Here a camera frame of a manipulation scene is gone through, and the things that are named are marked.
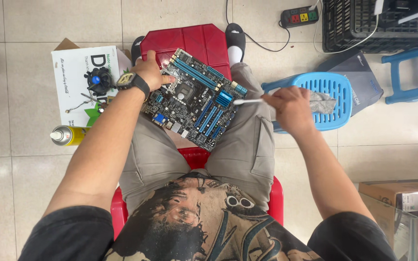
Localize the blue and black computer motherboard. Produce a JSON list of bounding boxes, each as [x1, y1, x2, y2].
[[142, 48, 249, 153]]

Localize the grey product box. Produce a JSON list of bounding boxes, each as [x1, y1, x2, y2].
[[316, 51, 384, 117]]

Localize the black cooler fan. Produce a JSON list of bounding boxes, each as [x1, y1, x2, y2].
[[66, 66, 114, 114]]

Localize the white cleaning brush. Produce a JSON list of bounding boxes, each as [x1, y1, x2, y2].
[[232, 98, 266, 106]]

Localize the black printed t-shirt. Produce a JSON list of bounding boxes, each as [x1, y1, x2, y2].
[[18, 172, 398, 261]]

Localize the black slipper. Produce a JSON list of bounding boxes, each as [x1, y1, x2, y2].
[[225, 23, 246, 62], [131, 36, 146, 66]]

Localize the red plastic stool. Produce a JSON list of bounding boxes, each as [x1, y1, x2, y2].
[[140, 23, 232, 81]]

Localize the white sock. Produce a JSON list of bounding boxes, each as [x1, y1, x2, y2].
[[228, 45, 244, 68]]

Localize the grey cargo shorts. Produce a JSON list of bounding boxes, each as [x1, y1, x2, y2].
[[118, 62, 276, 214]]

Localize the light blue plastic stool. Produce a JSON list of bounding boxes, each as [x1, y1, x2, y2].
[[261, 72, 353, 134]]

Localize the brown cardboard box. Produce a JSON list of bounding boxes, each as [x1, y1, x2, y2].
[[358, 179, 418, 251]]

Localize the red plastic chair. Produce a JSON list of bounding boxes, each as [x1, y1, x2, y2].
[[110, 146, 284, 240]]

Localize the white cable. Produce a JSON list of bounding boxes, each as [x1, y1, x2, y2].
[[312, 0, 381, 55]]

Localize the yellow spray can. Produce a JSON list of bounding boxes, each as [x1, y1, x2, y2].
[[50, 125, 90, 146]]

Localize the person's right hand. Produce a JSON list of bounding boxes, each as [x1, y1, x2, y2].
[[261, 86, 317, 137]]

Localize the black and gold wristwatch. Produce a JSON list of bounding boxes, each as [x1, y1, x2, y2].
[[116, 72, 151, 101]]

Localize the white printed cardboard box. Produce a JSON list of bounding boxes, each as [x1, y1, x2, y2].
[[51, 38, 133, 127]]

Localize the grey cloth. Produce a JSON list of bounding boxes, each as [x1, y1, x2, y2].
[[309, 91, 337, 115]]

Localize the person's left hand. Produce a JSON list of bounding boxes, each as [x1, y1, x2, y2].
[[131, 50, 176, 93]]

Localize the black cable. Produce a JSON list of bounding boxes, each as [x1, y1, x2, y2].
[[225, 0, 291, 52]]

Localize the black plastic crate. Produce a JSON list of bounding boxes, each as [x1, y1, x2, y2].
[[321, 0, 418, 54]]

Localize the black power strip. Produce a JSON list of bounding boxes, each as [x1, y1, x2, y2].
[[280, 6, 319, 29]]

